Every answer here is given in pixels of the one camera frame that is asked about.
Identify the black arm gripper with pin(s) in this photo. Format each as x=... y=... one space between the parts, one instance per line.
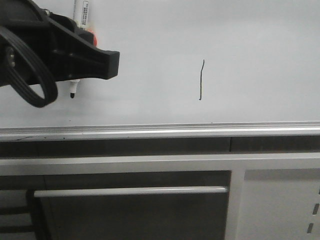
x=45 y=47

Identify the red magnet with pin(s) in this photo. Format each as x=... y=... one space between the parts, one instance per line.
x=94 y=40

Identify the white whiteboard marker black tip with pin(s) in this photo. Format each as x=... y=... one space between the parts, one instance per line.
x=81 y=17

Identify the large white whiteboard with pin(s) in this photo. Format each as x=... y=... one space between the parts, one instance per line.
x=188 y=68

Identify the white perforated pegboard panel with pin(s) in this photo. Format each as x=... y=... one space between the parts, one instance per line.
x=280 y=204

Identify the white horizontal bar rail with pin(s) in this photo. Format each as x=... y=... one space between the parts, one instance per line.
x=131 y=191

